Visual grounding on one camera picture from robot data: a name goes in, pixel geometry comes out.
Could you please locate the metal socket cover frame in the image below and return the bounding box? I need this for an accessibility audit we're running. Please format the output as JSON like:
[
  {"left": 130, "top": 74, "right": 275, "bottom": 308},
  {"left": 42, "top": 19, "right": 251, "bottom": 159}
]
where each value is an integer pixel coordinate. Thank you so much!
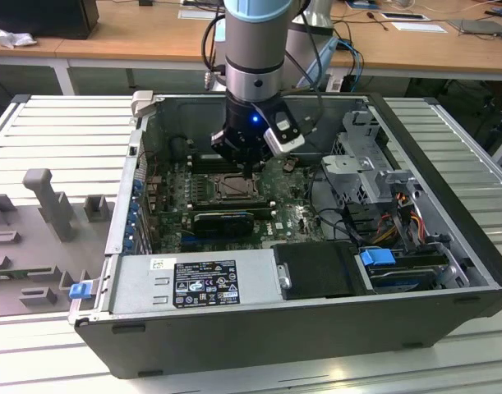
[{"left": 214, "top": 175, "right": 260, "bottom": 201}]

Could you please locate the CPU socket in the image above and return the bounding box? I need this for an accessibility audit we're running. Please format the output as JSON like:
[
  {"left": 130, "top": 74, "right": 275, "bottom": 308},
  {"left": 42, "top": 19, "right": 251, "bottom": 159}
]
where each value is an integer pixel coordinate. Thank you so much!
[{"left": 210, "top": 172, "right": 265, "bottom": 204}]

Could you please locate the black cylindrical part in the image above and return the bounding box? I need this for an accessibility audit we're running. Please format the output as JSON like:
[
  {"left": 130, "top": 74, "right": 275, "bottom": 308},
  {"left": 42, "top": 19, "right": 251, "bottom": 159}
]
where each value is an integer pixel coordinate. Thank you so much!
[{"left": 170, "top": 137, "right": 189, "bottom": 162}]

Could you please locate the green RAM stick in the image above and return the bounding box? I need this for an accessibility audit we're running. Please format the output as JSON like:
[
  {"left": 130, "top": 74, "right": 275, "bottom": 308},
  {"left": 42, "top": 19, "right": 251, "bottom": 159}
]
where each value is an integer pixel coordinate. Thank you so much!
[{"left": 195, "top": 208, "right": 273, "bottom": 219}]

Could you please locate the grey case latch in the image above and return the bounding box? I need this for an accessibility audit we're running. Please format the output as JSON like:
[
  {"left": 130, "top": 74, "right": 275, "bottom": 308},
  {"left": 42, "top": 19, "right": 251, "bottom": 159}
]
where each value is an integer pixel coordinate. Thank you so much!
[{"left": 131, "top": 90, "right": 155, "bottom": 120}]

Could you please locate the pale blue teach pendant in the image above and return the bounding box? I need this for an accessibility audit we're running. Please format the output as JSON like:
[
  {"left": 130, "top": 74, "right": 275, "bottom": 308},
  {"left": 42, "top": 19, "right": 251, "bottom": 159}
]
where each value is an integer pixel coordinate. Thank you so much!
[{"left": 297, "top": 37, "right": 339, "bottom": 89}]

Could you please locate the graphics card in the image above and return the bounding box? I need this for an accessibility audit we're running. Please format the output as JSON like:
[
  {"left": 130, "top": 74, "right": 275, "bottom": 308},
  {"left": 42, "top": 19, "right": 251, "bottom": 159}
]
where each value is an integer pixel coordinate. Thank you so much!
[{"left": 192, "top": 211, "right": 256, "bottom": 238}]

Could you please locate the green motherboard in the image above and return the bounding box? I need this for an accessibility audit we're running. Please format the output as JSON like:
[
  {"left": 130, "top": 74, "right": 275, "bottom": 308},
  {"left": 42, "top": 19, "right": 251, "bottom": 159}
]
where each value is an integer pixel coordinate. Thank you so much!
[{"left": 150, "top": 159, "right": 329, "bottom": 254}]

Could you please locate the grey flat tray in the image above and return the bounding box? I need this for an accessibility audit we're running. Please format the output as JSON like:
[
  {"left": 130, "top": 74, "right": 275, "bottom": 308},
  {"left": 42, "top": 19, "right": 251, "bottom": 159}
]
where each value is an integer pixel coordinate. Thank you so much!
[{"left": 178, "top": 7, "right": 219, "bottom": 21}]

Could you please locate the grey metal drive cage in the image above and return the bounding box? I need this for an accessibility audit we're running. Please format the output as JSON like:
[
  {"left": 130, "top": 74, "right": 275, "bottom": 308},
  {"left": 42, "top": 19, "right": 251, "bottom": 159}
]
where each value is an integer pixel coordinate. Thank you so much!
[{"left": 320, "top": 109, "right": 425, "bottom": 214}]

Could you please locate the wooden desk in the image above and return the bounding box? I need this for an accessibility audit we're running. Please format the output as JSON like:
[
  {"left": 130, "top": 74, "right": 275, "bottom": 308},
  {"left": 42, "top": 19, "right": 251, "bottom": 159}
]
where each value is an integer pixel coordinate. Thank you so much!
[{"left": 0, "top": 0, "right": 502, "bottom": 98}]

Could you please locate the black plastic shroud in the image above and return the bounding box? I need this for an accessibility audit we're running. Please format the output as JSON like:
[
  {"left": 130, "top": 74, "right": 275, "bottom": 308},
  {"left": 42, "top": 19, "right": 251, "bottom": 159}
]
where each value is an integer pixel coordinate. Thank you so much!
[{"left": 271, "top": 241, "right": 366, "bottom": 299}]

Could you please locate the blue disk carrier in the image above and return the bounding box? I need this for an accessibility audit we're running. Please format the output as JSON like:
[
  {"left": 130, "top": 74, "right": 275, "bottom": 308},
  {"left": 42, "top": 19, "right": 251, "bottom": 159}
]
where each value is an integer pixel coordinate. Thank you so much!
[{"left": 359, "top": 245, "right": 396, "bottom": 268}]

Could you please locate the grey power supply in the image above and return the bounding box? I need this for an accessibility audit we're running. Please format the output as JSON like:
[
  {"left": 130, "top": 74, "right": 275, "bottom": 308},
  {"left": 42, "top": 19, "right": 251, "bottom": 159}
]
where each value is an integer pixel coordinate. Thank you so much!
[{"left": 110, "top": 253, "right": 284, "bottom": 315}]

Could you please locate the black computer tower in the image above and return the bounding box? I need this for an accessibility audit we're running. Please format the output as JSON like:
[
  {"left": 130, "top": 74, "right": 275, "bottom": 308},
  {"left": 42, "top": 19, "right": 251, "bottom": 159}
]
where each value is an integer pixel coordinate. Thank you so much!
[{"left": 0, "top": 0, "right": 100, "bottom": 41}]

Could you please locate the hard disk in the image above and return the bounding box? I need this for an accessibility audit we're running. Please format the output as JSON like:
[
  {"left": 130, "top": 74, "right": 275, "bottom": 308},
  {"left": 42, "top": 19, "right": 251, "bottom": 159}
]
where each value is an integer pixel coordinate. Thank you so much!
[{"left": 365, "top": 264, "right": 439, "bottom": 293}]

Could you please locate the black PC case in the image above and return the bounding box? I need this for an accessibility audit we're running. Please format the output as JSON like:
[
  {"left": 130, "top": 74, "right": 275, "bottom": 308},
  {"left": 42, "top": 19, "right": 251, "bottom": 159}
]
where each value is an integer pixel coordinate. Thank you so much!
[{"left": 67, "top": 90, "right": 502, "bottom": 381}]

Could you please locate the crumpled white paper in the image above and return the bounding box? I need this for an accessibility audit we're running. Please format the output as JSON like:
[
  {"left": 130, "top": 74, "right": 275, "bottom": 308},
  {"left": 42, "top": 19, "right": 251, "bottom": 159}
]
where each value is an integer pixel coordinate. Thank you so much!
[{"left": 0, "top": 22, "right": 39, "bottom": 49}]

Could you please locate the grey parts rack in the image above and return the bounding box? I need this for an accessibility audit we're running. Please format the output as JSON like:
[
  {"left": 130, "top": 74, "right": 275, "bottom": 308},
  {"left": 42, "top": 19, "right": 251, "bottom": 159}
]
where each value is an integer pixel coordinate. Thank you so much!
[{"left": 0, "top": 167, "right": 116, "bottom": 319}]

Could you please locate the dark laptop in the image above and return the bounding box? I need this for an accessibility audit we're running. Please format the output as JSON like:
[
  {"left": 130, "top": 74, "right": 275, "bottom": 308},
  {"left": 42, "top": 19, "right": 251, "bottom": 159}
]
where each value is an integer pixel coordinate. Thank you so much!
[{"left": 447, "top": 18, "right": 502, "bottom": 41}]

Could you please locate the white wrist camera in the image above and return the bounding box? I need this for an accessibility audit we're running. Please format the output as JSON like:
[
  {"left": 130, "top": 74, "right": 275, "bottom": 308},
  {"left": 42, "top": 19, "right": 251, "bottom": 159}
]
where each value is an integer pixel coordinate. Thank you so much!
[{"left": 262, "top": 118, "right": 307, "bottom": 157}]

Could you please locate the black camera cable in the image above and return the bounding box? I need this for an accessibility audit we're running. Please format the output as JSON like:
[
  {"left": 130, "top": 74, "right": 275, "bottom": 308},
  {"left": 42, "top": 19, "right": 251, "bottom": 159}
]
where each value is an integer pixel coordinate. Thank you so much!
[{"left": 297, "top": 0, "right": 325, "bottom": 135}]

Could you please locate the blue cable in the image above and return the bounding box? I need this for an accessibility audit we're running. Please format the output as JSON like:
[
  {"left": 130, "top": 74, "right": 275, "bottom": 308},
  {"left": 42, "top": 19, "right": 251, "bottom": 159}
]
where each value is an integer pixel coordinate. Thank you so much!
[{"left": 336, "top": 39, "right": 365, "bottom": 83}]

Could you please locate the black cable bundle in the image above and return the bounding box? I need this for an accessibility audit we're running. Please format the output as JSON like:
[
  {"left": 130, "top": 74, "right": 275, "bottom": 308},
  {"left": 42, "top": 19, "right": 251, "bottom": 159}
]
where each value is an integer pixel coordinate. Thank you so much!
[{"left": 309, "top": 166, "right": 365, "bottom": 245}]

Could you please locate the orange yellow wire bundle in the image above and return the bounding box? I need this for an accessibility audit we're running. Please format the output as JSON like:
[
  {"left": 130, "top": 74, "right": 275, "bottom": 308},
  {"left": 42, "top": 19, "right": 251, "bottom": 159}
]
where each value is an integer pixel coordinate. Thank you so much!
[{"left": 373, "top": 204, "right": 425, "bottom": 244}]

